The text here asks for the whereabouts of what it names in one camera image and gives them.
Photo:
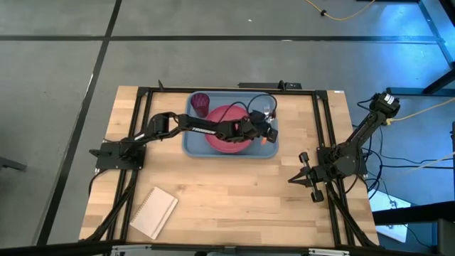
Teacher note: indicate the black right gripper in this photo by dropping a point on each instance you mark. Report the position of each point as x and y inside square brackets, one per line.
[318, 173]

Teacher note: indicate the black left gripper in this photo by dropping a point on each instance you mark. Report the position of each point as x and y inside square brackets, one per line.
[254, 128]

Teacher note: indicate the pink round plate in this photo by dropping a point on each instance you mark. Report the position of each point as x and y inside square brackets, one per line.
[227, 145]

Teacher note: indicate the dark red ribbed cup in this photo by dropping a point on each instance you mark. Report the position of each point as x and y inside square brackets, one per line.
[200, 103]

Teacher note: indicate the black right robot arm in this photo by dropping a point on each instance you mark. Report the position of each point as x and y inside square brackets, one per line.
[366, 128]

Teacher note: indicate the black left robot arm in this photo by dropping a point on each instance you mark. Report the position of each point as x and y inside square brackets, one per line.
[199, 128]

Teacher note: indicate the blue plastic tray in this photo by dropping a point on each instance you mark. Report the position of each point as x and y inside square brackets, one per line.
[193, 145]

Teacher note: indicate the white floor sheet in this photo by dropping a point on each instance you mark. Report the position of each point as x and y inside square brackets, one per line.
[384, 202]

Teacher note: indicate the dark floor beam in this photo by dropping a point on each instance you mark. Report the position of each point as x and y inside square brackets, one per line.
[419, 213]

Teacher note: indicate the beige spiral notebook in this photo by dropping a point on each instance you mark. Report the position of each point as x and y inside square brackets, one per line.
[154, 213]

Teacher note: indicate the black stand leg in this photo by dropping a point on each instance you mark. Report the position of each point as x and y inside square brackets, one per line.
[409, 91]

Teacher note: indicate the grey box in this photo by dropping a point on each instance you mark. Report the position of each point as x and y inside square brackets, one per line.
[446, 238]

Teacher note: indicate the black foreground beam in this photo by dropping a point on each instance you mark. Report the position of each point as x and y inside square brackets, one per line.
[53, 251]

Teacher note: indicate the grey floor object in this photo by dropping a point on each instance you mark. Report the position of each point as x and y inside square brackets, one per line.
[10, 164]

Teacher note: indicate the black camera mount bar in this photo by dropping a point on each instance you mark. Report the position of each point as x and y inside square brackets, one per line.
[263, 85]

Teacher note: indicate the black aluminium table frame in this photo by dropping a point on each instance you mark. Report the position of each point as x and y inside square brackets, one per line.
[170, 90]

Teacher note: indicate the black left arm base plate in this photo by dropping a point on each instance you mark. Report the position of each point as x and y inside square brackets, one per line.
[106, 161]

